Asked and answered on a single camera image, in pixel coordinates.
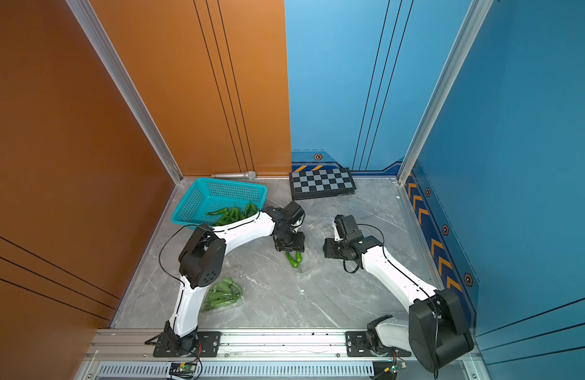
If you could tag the black white checkerboard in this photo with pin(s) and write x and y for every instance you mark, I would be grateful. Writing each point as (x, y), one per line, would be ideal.
(321, 183)

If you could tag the silver metal cylinder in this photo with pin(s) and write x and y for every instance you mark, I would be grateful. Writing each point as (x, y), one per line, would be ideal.
(248, 175)

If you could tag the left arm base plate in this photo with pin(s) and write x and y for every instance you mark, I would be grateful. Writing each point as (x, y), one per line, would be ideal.
(202, 344)

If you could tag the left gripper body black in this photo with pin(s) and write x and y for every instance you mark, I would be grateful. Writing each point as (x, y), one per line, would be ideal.
(292, 241)

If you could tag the green circuit board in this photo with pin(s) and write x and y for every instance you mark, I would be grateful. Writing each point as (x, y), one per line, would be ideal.
(393, 369)
(183, 370)

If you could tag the aluminium front rail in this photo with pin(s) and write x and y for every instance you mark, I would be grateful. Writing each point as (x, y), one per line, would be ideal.
(128, 345)

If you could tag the white vent grille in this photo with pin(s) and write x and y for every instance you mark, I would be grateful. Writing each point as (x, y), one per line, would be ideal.
(240, 369)

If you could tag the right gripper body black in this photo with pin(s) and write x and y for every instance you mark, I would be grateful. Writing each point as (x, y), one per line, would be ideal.
(336, 248)

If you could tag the teal plastic basket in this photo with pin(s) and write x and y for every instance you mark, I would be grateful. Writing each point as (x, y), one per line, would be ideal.
(207, 195)

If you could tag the left green circuit board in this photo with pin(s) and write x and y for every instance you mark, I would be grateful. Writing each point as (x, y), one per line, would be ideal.
(183, 370)

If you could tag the clear clamshell container near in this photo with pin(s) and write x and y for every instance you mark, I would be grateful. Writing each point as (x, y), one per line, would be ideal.
(226, 294)

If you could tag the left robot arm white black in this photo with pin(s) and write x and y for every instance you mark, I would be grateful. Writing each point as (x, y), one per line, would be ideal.
(201, 261)

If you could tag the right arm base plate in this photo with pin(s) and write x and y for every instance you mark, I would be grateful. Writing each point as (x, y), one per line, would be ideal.
(366, 343)

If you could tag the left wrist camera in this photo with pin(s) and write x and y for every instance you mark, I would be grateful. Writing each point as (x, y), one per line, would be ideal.
(294, 214)

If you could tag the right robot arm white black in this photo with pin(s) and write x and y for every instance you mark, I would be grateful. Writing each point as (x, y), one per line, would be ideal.
(437, 332)

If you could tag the right green circuit board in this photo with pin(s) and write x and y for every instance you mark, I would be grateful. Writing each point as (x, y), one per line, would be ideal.
(393, 369)

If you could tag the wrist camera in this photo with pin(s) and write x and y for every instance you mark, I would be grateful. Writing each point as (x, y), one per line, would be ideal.
(346, 229)
(294, 214)

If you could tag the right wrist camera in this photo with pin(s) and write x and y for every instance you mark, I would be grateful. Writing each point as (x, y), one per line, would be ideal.
(346, 229)

